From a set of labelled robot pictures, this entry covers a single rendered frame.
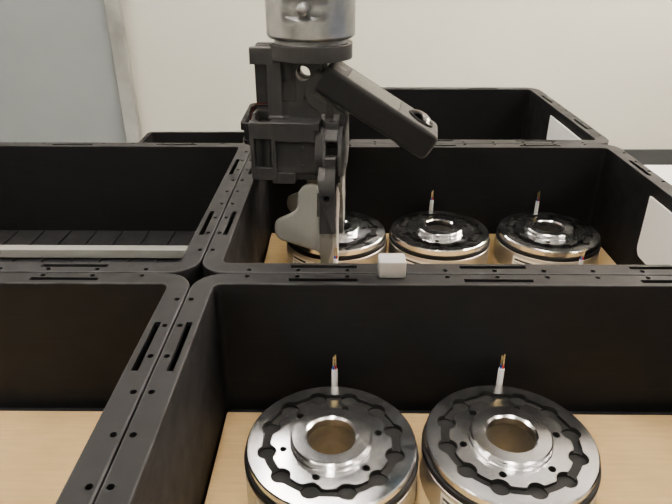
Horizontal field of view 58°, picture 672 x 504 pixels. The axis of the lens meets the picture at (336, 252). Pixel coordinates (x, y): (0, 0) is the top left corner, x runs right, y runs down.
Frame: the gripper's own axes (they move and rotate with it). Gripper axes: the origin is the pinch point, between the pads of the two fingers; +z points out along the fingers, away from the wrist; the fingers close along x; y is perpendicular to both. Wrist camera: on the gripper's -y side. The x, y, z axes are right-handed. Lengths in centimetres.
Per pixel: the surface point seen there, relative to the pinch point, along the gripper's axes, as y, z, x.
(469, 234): -13.3, -1.0, -3.6
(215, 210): 9.0, -7.8, 8.9
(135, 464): 4.3, -7.6, 35.9
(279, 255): 6.4, 2.2, -2.8
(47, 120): 189, 56, -254
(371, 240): -3.5, -1.0, -1.0
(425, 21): -14, 6, -281
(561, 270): -17.2, -7.7, 16.3
